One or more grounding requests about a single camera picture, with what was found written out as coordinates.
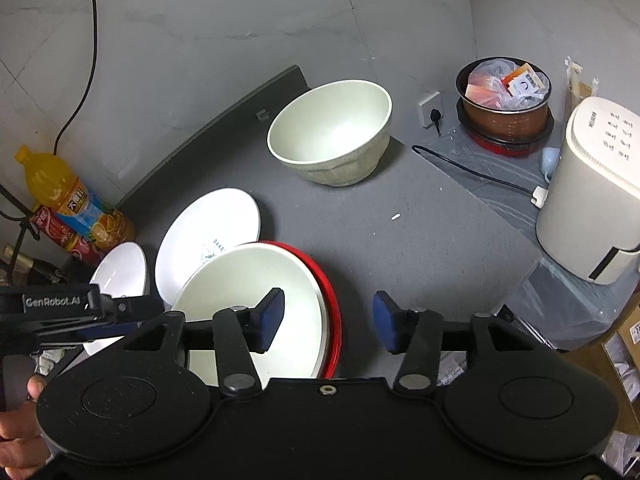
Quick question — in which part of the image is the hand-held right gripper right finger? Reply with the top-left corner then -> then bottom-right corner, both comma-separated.
374,290 -> 538,395

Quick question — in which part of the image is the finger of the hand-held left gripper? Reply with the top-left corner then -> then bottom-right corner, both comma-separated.
102,296 -> 166,321
37,321 -> 146,356

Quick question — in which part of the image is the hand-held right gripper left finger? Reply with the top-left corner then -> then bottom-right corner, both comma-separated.
120,287 -> 286,396

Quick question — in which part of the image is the small white bowl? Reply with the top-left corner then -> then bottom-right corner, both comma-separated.
82,242 -> 151,357

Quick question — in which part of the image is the red rimmed plate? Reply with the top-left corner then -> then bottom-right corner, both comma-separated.
250,240 -> 344,381

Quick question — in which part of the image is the white printed plate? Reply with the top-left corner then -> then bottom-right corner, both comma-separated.
154,187 -> 262,312

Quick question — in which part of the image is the deep speckled cream bowl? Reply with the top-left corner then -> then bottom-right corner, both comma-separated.
267,80 -> 393,189

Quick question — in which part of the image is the person's left hand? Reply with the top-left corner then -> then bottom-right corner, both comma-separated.
0,376 -> 51,480

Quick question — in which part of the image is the dark glass bottle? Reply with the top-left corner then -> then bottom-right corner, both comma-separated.
2,243 -> 67,287

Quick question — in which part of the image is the red soda can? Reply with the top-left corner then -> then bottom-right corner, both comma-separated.
29,206 -> 108,267

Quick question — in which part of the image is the orange juice bottle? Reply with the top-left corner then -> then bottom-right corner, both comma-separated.
15,145 -> 137,256

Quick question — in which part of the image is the red and black cooker base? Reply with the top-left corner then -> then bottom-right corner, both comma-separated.
455,99 -> 556,160

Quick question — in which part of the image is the small white cup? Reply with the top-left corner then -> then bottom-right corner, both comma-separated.
538,146 -> 560,181

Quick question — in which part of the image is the cream kitchen appliance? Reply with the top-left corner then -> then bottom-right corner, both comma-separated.
535,95 -> 640,287

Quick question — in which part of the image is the brown cooking pot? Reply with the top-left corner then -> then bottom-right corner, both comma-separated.
455,57 -> 553,137

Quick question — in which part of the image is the brown cardboard box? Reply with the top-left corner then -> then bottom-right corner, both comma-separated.
564,287 -> 640,437

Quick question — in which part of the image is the clear bag of packets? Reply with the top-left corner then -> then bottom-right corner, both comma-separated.
465,59 -> 549,111

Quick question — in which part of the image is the orange and white packet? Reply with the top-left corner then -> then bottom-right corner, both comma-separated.
502,63 -> 547,102

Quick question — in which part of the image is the beige cardboard piece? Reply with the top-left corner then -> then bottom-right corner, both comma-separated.
564,54 -> 601,128

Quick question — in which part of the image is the black wire rack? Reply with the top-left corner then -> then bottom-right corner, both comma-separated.
0,184 -> 42,246

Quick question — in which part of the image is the black power cable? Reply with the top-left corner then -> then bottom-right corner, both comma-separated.
412,109 -> 551,209

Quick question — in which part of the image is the white wall socket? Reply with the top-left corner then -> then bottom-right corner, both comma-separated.
417,91 -> 445,129

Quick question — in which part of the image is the black wall cable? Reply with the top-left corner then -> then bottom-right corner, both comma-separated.
53,0 -> 98,155

